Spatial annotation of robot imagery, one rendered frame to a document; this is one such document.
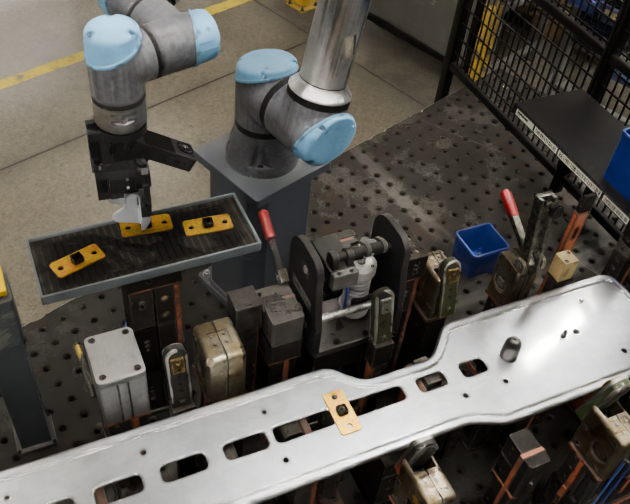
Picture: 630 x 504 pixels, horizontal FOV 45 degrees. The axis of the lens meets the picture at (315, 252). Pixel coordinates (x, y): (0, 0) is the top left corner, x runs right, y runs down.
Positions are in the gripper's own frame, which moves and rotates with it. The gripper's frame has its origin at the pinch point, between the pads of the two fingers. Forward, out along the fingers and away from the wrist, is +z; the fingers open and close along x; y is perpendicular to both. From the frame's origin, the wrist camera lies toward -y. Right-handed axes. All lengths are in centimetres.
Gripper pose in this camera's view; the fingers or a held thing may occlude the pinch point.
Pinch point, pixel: (146, 218)
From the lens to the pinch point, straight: 128.6
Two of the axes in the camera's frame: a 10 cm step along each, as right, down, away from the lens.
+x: 3.3, 7.0, -6.4
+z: -0.9, 7.0, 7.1
